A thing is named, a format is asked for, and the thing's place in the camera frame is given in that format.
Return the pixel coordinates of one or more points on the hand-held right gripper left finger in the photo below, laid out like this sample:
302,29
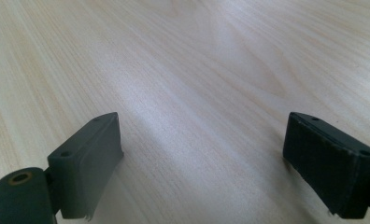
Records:
86,165

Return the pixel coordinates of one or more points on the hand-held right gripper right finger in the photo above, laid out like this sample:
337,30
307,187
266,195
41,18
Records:
329,168

